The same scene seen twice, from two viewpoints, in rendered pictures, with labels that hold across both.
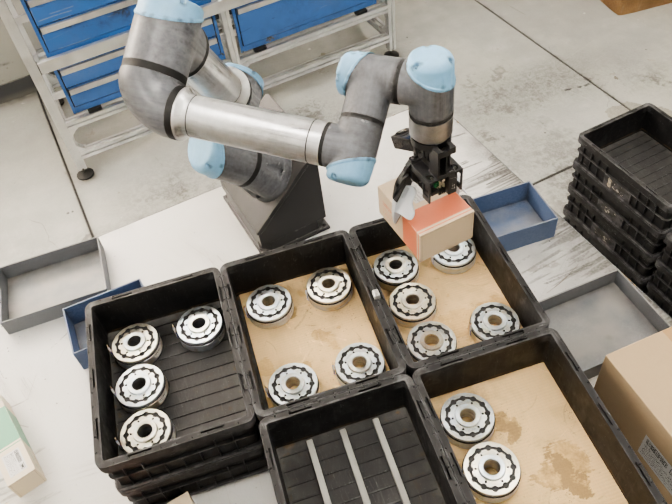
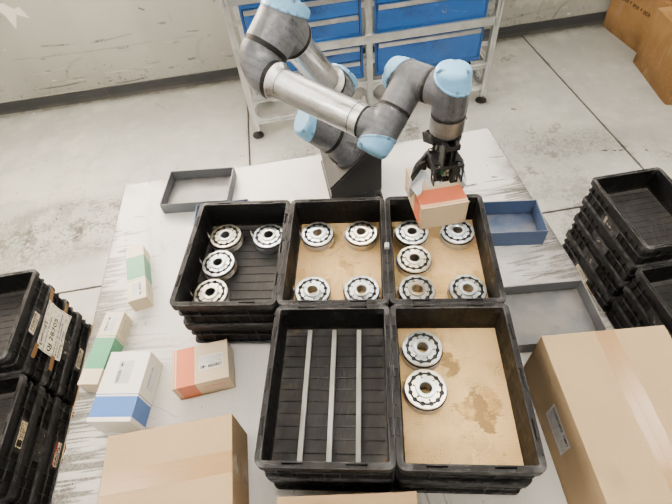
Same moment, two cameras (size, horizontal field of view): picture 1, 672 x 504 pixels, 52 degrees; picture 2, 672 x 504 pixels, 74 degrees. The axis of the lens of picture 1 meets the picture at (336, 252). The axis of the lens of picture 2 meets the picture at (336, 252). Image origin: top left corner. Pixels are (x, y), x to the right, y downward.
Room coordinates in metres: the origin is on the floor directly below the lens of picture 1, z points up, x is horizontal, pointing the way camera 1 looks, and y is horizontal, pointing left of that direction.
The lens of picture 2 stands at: (0.06, -0.18, 1.92)
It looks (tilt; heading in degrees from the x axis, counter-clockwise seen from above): 51 degrees down; 18
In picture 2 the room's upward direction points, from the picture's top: 7 degrees counter-clockwise
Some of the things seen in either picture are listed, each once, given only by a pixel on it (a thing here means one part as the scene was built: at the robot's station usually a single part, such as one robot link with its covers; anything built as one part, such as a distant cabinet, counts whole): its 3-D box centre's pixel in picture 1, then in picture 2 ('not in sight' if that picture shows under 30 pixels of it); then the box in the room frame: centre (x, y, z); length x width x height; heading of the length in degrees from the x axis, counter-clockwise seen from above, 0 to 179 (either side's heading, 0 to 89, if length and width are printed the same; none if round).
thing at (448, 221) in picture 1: (424, 211); (434, 194); (0.94, -0.19, 1.08); 0.16 x 0.12 x 0.07; 21
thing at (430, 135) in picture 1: (432, 122); (448, 123); (0.92, -0.20, 1.32); 0.08 x 0.08 x 0.05
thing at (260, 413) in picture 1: (307, 317); (335, 248); (0.85, 0.08, 0.92); 0.40 x 0.30 x 0.02; 10
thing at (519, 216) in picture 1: (507, 219); (510, 222); (1.20, -0.46, 0.74); 0.20 x 0.15 x 0.07; 102
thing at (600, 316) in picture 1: (593, 326); (547, 315); (0.85, -0.56, 0.73); 0.27 x 0.20 x 0.05; 106
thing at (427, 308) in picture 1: (412, 301); (414, 259); (0.89, -0.15, 0.86); 0.10 x 0.10 x 0.01
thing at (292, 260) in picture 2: (310, 331); (336, 259); (0.85, 0.08, 0.87); 0.40 x 0.30 x 0.11; 10
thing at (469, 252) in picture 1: (453, 249); (457, 231); (1.03, -0.27, 0.86); 0.10 x 0.10 x 0.01
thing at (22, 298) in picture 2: not in sight; (20, 344); (0.58, 1.40, 0.37); 0.40 x 0.30 x 0.45; 21
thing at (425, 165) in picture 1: (433, 161); (444, 154); (0.91, -0.20, 1.24); 0.09 x 0.08 x 0.12; 21
